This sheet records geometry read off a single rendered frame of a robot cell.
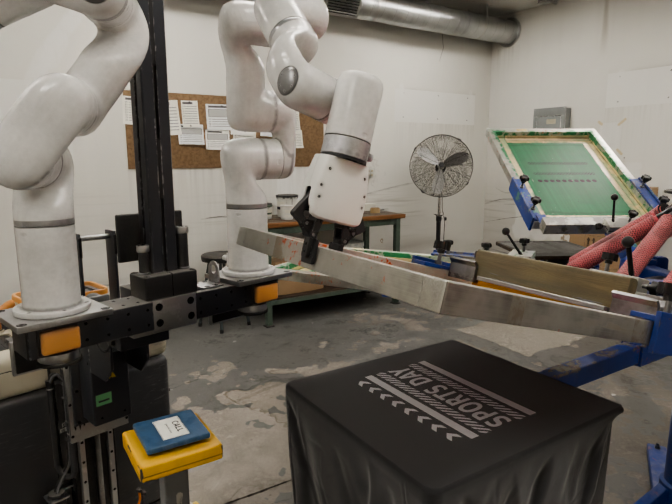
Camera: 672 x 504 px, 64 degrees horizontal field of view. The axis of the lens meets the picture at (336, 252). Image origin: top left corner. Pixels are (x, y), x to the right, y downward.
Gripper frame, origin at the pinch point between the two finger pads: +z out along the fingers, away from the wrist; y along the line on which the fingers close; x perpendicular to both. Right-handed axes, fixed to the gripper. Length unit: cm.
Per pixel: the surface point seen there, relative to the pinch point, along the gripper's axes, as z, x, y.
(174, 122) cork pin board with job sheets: -65, -378, -75
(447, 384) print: 21.3, -2.6, -38.6
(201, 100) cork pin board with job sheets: -90, -379, -93
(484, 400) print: 21.1, 6.5, -39.3
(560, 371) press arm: 16, 1, -71
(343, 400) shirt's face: 27.1, -8.2, -17.5
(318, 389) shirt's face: 27.5, -15.0, -16.1
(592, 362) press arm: 13, 2, -82
